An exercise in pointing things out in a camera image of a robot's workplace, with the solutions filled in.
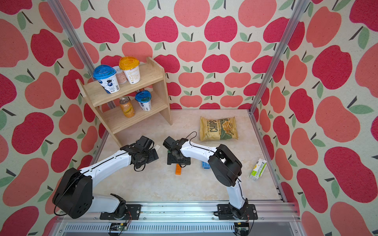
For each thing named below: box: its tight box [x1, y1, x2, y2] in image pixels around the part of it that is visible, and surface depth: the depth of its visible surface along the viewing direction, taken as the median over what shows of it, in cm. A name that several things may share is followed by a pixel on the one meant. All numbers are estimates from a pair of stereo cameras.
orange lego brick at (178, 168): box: [175, 163, 182, 173], surface depth 90 cm
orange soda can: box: [119, 96, 135, 118], surface depth 84 cm
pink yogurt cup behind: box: [115, 68, 128, 85], surface depth 75 cm
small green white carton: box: [249, 158, 268, 183], surface depth 87 cm
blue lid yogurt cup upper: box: [92, 64, 121, 94], surface depth 66 cm
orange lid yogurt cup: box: [119, 56, 141, 85], surface depth 71 cm
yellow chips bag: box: [199, 116, 239, 141], surface depth 103 cm
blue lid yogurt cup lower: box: [134, 89, 152, 112], surface depth 88 cm
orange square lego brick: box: [175, 167, 182, 176], surface depth 89 cm
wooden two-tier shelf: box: [75, 57, 173, 148], surface depth 81 cm
